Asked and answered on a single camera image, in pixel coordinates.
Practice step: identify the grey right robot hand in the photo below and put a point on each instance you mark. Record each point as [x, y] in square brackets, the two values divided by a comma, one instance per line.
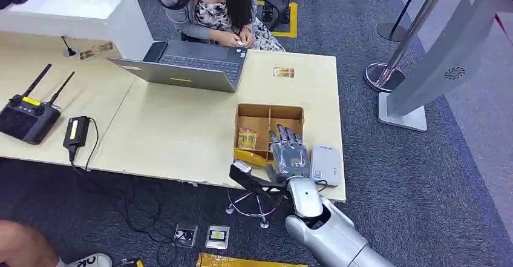
[290, 159]

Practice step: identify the gold printed card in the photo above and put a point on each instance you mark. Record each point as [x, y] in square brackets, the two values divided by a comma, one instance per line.
[247, 139]
[283, 72]

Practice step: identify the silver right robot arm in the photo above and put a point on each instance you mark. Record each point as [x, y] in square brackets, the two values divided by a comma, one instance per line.
[332, 237]

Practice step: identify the white card reader device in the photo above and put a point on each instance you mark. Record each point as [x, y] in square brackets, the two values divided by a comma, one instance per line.
[325, 165]

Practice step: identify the wooden divided card box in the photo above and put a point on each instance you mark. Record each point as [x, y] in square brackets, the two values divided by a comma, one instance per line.
[256, 116]

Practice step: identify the chrome chair base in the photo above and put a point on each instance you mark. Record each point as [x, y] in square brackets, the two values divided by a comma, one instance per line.
[256, 214]

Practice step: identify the floor socket with yellow label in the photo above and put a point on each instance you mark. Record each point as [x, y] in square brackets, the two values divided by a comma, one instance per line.
[217, 237]

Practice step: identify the yellow floor tape patch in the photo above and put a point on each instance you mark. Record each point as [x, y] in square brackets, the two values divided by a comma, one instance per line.
[224, 261]

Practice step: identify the floor socket with plugs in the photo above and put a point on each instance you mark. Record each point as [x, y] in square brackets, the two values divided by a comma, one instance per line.
[186, 235]

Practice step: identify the grey open laptop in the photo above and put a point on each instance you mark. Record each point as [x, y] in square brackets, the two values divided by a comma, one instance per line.
[180, 76]

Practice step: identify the yellow floor marking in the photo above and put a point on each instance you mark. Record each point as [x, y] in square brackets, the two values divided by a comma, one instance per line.
[292, 20]

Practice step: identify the person at desk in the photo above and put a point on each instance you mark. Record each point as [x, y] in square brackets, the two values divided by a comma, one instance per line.
[188, 12]

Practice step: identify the grey kiosk stand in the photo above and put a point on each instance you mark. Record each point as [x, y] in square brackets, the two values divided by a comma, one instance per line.
[441, 56]

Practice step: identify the black power adapter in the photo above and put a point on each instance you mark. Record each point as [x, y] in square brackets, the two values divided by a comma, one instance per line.
[76, 132]

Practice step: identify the gold cards row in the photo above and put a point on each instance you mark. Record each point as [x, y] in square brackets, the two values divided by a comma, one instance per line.
[96, 51]

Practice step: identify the white shoe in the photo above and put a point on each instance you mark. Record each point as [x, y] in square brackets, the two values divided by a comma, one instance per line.
[90, 261]

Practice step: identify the small black desk microphone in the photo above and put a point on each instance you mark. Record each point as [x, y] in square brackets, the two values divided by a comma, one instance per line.
[69, 50]

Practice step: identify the black remote controller with antennas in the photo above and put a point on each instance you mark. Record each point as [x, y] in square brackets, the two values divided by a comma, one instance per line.
[26, 120]

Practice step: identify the person's leg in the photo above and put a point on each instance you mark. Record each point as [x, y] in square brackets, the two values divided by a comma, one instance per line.
[22, 246]

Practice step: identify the chrome stanchion post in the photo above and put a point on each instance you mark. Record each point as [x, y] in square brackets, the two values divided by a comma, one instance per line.
[384, 76]

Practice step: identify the black stanchion post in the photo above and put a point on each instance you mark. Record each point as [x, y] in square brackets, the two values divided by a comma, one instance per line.
[392, 32]

